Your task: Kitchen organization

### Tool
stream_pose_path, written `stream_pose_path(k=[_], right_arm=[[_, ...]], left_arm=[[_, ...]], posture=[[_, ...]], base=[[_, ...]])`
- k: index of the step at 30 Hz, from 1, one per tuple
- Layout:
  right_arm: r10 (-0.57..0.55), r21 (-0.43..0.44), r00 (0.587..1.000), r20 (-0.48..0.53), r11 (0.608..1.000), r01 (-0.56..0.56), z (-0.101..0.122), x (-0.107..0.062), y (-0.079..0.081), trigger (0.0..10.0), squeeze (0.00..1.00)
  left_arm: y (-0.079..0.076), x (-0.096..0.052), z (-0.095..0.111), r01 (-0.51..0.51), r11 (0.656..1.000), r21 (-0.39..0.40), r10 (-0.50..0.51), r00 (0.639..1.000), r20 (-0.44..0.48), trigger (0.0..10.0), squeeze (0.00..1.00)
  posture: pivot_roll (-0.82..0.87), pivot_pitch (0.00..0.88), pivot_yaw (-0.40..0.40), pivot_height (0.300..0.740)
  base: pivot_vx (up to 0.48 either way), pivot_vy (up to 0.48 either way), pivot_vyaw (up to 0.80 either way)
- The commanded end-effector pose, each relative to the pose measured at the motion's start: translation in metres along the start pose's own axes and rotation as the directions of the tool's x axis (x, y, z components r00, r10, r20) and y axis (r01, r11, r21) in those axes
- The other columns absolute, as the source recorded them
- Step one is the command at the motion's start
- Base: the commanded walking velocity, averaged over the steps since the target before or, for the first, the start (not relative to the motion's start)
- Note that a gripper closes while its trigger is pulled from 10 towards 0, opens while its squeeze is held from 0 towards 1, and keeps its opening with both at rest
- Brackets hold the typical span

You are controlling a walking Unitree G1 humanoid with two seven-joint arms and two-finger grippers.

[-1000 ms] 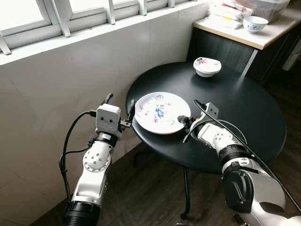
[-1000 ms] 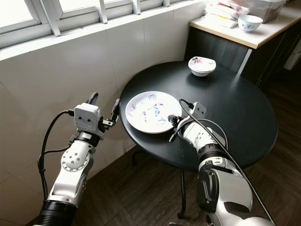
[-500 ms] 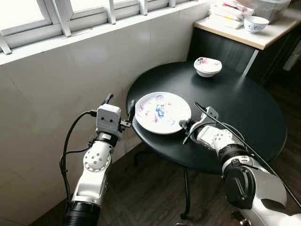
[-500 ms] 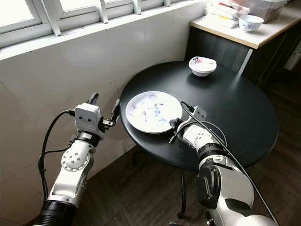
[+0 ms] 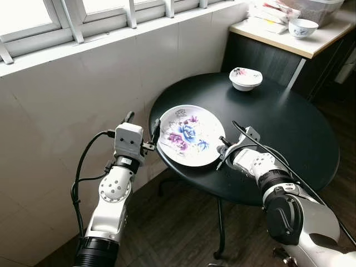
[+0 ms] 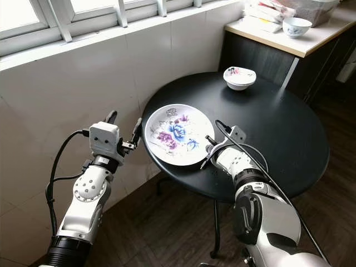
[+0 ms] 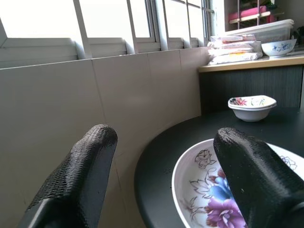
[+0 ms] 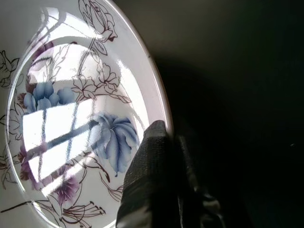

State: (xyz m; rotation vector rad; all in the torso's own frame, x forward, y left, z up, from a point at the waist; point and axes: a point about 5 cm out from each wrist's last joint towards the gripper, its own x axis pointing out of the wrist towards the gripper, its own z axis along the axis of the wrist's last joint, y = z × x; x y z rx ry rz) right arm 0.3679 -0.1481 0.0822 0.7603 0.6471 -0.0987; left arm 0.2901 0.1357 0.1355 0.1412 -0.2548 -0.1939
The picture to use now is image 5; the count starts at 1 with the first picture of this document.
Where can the white window frame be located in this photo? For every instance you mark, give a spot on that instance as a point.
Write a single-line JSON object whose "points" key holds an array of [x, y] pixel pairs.
{"points": [[83, 22]]}

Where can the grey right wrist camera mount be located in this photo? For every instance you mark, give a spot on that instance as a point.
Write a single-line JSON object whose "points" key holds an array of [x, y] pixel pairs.
{"points": [[250, 135]]}

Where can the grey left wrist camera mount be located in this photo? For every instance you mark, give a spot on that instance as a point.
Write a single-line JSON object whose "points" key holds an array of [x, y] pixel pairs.
{"points": [[129, 140]]}

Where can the dark sideboard beige top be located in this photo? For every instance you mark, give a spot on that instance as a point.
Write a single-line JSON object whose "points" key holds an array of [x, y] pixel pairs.
{"points": [[261, 55]]}

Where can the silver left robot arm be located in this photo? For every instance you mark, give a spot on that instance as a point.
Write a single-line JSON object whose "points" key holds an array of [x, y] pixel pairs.
{"points": [[108, 206]]}

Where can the blue patterned white bowl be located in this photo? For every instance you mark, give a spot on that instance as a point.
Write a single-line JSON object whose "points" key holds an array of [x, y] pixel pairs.
{"points": [[303, 29]]}

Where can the black round table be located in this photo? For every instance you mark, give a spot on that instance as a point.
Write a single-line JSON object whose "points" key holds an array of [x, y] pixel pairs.
{"points": [[289, 122]]}

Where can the white stacked bags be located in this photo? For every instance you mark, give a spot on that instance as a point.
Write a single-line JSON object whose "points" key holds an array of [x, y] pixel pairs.
{"points": [[270, 16]]}

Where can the clear plastic storage box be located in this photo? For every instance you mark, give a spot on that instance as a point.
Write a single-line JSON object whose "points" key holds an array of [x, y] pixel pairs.
{"points": [[320, 10]]}

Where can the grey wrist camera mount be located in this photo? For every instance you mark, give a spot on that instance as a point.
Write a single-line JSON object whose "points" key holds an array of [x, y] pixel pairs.
{"points": [[129, 140], [250, 135]]}

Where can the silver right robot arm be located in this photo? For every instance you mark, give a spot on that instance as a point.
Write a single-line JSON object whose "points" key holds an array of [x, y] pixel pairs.
{"points": [[311, 228]]}

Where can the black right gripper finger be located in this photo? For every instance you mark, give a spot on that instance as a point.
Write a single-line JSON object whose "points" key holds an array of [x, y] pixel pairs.
{"points": [[224, 141], [219, 163]]}

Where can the white floral ceramic plate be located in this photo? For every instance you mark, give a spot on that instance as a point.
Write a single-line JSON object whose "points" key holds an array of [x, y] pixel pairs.
{"points": [[189, 136]]}

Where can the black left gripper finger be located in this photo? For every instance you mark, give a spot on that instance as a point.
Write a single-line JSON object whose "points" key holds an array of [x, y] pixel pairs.
{"points": [[128, 117], [155, 132]]}

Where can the small floral ceramic bowl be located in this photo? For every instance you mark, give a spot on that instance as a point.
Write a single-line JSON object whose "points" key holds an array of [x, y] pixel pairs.
{"points": [[246, 79]]}

